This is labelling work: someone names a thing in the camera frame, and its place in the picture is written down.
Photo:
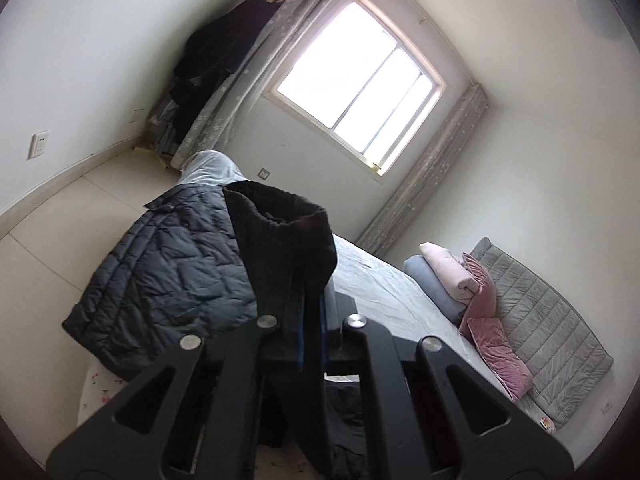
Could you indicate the light blue folded blanket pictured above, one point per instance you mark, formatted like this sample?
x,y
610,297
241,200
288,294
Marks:
x,y
418,269

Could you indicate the pale pink folded blanket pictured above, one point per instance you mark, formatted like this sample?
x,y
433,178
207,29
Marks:
x,y
455,279

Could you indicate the grey patterned curtain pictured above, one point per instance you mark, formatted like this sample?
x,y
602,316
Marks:
x,y
426,174

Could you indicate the left grey curtain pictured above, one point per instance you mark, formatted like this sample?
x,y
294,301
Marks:
x,y
223,113

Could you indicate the window with white frame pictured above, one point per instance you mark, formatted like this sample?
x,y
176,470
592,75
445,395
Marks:
x,y
359,79

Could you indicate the pink velvet pillow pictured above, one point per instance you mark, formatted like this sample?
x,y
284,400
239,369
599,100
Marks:
x,y
480,324

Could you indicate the grey quilted headboard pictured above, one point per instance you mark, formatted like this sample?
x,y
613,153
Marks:
x,y
559,348

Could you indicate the black quilted puffer jacket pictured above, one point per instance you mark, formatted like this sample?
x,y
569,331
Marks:
x,y
177,271

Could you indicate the white wall socket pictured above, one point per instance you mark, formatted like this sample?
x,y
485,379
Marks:
x,y
263,174

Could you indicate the dark clothes hanging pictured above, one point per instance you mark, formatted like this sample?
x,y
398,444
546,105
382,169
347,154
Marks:
x,y
211,54

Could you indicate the cherry print bed sheet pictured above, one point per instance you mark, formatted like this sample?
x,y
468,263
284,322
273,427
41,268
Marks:
x,y
100,387

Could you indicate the large black coat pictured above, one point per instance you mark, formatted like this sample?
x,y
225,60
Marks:
x,y
287,247

